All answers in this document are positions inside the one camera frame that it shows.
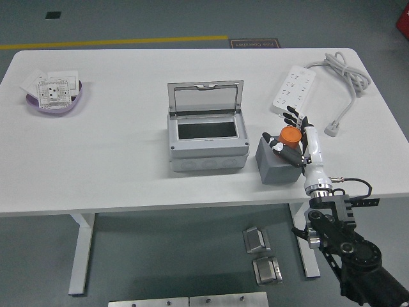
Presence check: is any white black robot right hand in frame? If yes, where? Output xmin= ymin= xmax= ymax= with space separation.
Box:
xmin=261 ymin=106 xmax=332 ymax=192

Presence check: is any orange cylinder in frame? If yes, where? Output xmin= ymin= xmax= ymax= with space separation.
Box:
xmin=277 ymin=126 xmax=303 ymax=150

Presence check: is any transparent hinged box lid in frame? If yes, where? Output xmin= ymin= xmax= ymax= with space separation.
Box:
xmin=167 ymin=79 xmax=244 ymax=116

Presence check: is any grey cube with round hole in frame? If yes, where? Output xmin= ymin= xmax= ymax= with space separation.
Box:
xmin=255 ymin=136 xmax=306 ymax=185

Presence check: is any red box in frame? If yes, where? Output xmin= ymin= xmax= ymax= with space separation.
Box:
xmin=395 ymin=6 xmax=409 ymax=36

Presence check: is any white power strip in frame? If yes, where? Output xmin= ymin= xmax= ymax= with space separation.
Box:
xmin=271 ymin=65 xmax=316 ymax=116

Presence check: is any black table control panel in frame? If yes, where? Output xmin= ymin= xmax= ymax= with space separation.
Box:
xmin=351 ymin=198 xmax=380 ymax=208

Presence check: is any steel block with angled face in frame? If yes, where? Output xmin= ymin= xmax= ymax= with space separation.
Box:
xmin=242 ymin=226 xmax=272 ymax=255

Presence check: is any white right table leg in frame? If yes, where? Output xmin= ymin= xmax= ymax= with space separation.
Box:
xmin=288 ymin=201 xmax=321 ymax=278

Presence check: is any white table leg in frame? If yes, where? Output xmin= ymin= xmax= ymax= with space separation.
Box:
xmin=288 ymin=201 xmax=321 ymax=278
xmin=68 ymin=212 xmax=96 ymax=297

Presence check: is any dark floor sign with text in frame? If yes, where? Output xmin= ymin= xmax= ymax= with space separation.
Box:
xmin=228 ymin=38 xmax=281 ymax=50

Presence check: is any steel block with latch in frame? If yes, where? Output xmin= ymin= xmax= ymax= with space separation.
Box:
xmin=252 ymin=255 xmax=284 ymax=286

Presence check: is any steel plate with screws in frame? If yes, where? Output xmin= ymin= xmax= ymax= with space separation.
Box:
xmin=189 ymin=291 xmax=269 ymax=307
xmin=107 ymin=297 xmax=190 ymax=307

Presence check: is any white left table leg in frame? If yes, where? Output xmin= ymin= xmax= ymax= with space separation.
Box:
xmin=68 ymin=212 xmax=96 ymax=297

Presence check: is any purple bowl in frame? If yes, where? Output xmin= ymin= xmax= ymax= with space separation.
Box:
xmin=25 ymin=79 xmax=84 ymax=115

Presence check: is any white printed socket panel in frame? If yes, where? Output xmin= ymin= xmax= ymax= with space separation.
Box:
xmin=36 ymin=78 xmax=72 ymax=110

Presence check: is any white plain card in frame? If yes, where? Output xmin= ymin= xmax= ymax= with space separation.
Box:
xmin=19 ymin=68 xmax=49 ymax=97

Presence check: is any grey electrical enclosure box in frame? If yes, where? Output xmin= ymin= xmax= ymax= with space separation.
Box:
xmin=166 ymin=110 xmax=251 ymax=173

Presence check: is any white switch plate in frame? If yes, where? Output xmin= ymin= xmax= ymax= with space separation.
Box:
xmin=47 ymin=70 xmax=80 ymax=97

